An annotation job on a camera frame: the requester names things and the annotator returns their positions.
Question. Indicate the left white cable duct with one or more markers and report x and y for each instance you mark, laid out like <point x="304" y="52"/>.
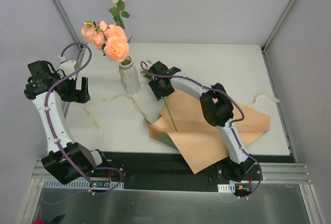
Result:
<point x="82" y="184"/>

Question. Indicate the green wrapping paper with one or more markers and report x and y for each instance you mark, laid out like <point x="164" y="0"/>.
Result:
<point x="160" y="129"/>

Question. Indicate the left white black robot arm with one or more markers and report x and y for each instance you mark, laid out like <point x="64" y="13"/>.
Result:
<point x="66" y="159"/>

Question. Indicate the right white cable duct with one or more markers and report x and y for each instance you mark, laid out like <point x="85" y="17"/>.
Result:
<point x="226" y="188"/>

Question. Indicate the right aluminium frame post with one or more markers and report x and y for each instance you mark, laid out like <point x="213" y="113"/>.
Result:
<point x="277" y="27"/>

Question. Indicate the red black object bottom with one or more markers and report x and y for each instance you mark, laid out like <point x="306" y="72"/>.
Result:
<point x="56" y="220"/>

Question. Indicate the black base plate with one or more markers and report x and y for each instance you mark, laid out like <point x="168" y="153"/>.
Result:
<point x="170" y="172"/>

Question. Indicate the white cable duct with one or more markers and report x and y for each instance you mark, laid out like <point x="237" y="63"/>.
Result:
<point x="82" y="184"/>
<point x="226" y="188"/>

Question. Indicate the orange wrapping paper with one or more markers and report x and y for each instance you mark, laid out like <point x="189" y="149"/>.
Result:
<point x="200" y="144"/>

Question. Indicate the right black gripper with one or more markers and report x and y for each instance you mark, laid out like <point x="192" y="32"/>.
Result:
<point x="160" y="89"/>

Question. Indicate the left aluminium frame post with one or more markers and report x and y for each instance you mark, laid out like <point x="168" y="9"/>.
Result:
<point x="65" y="20"/>

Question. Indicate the aluminium frame post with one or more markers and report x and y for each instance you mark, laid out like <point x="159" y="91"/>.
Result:
<point x="65" y="20"/>
<point x="277" y="27"/>

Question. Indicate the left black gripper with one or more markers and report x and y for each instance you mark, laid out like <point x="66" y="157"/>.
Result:
<point x="78" y="94"/>

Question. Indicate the cream ribbon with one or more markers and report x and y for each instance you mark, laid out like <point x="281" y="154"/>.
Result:
<point x="113" y="108"/>

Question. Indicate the pink flower bouquet green leaves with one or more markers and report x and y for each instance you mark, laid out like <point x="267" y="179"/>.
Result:
<point x="169" y="112"/>

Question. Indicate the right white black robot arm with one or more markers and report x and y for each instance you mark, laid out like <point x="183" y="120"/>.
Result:
<point x="218" y="109"/>

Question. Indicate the aluminium front rail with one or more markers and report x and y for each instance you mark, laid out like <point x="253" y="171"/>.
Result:
<point x="285" y="173"/>

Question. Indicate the white ribbed ceramic vase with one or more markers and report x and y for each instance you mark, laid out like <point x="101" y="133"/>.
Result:
<point x="129" y="76"/>

